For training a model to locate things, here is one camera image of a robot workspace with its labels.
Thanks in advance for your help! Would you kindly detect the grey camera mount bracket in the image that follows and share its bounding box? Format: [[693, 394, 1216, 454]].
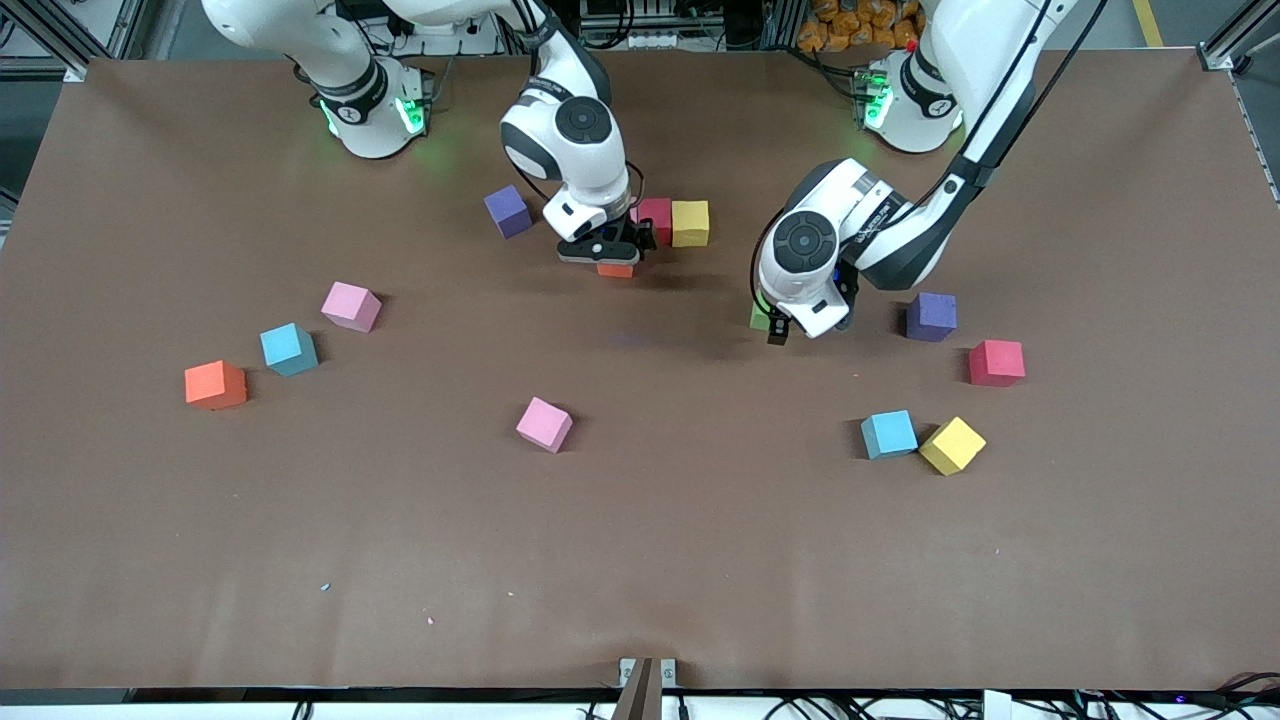
[[618, 657, 678, 720]]

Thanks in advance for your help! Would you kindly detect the red foam cube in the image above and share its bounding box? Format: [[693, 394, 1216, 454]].
[[968, 340, 1027, 388], [636, 197, 673, 247]]

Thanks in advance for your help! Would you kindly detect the black equipment rack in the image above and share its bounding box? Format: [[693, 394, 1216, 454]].
[[600, 0, 793, 53]]

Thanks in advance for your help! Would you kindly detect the aluminium frame profile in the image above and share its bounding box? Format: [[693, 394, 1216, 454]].
[[1200, 0, 1280, 76], [0, 0, 151, 83]]

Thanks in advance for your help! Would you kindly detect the yellow foam cube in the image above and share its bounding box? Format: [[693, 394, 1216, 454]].
[[919, 416, 987, 477], [671, 200, 711, 248]]

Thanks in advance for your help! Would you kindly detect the large white power strip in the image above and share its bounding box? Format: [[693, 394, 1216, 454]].
[[395, 10, 501, 56]]

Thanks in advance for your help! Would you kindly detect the blue foam cube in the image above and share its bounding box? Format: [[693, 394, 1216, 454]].
[[260, 322, 320, 378], [861, 410, 919, 461]]

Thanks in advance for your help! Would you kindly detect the purple foam cube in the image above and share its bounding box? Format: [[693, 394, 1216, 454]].
[[484, 185, 533, 239], [906, 292, 958, 343]]

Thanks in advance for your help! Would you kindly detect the pink foam cube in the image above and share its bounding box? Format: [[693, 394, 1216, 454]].
[[516, 396, 574, 455], [320, 281, 383, 334]]

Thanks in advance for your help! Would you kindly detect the bag of orange snacks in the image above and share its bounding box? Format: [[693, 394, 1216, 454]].
[[797, 0, 923, 53]]

